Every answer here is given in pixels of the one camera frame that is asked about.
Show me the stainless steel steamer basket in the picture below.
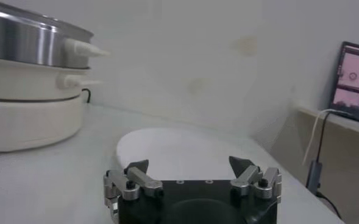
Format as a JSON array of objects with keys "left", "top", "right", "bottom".
[{"left": 0, "top": 0, "right": 110, "bottom": 69}]

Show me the black pot power cord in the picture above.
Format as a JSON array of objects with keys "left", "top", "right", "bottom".
[{"left": 81, "top": 88, "right": 92, "bottom": 104}]

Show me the laptop showing camera images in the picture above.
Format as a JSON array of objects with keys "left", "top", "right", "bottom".
[{"left": 329, "top": 41, "right": 359, "bottom": 126}]

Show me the white charging cable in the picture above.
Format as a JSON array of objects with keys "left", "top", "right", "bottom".
[{"left": 302, "top": 108, "right": 350, "bottom": 167}]

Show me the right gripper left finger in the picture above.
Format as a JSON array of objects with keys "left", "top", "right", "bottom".
[{"left": 103, "top": 159, "right": 164, "bottom": 215}]

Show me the black cable with adapter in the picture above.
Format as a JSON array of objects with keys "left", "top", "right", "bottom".
[{"left": 305, "top": 111, "right": 343, "bottom": 220}]

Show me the white round plate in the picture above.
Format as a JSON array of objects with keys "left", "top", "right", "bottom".
[{"left": 116, "top": 127, "right": 250, "bottom": 182}]

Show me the white side desk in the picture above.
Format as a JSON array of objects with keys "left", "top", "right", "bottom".
[{"left": 294, "top": 105, "right": 359, "bottom": 224}]

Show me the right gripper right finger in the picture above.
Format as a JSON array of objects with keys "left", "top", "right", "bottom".
[{"left": 229, "top": 155, "right": 282, "bottom": 203}]

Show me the cream electric cooking pot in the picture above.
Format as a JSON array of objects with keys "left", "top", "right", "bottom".
[{"left": 0, "top": 57, "right": 103, "bottom": 153}]

